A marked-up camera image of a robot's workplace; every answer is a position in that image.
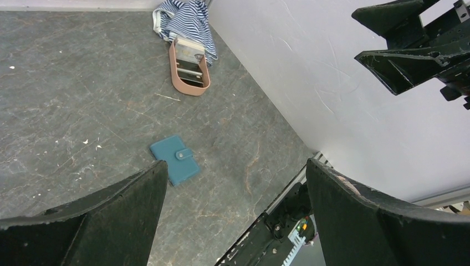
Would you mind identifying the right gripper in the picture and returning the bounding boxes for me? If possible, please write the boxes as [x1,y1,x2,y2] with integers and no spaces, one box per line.
[351,0,469,109]

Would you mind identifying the pink card box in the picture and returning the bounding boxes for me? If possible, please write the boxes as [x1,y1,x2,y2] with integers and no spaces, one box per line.
[169,36,211,96]

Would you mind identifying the striped blue white cloth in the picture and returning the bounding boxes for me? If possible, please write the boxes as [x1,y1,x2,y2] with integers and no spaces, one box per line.
[152,0,218,67]

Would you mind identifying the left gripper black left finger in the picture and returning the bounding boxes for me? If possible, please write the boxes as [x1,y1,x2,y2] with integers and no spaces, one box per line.
[1,161,168,265]

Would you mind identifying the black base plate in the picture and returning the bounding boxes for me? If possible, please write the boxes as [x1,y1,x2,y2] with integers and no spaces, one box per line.
[215,182,318,265]

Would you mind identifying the light blue cable duct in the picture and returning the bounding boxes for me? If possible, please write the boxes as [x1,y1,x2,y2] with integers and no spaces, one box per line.
[282,234,306,266]

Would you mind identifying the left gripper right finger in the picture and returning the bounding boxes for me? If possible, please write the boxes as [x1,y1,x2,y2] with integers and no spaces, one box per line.
[306,159,469,265]

